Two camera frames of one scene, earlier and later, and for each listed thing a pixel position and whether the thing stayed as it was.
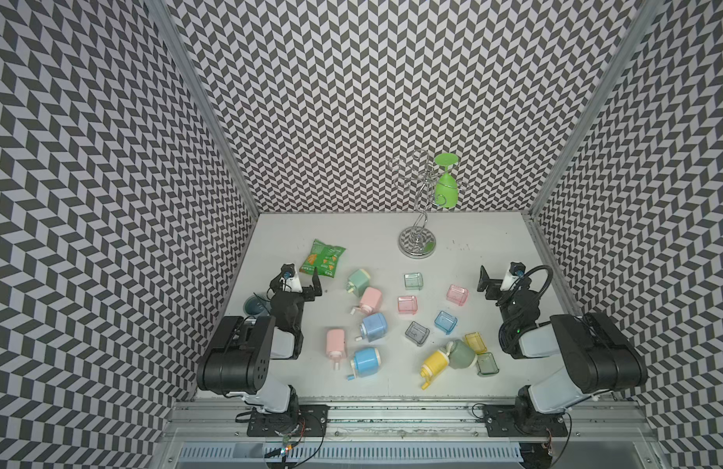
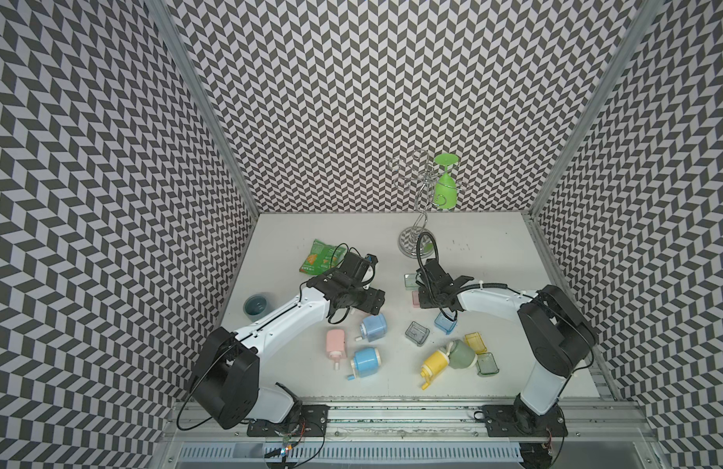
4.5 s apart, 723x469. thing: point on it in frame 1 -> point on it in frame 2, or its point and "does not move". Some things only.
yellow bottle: x=436 y=363 does not move
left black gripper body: x=308 y=293 -> x=364 y=298
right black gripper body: x=504 y=297 -> x=427 y=296
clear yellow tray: x=477 y=342 does not move
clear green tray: x=413 y=280 does not move
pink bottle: x=335 y=346 does not move
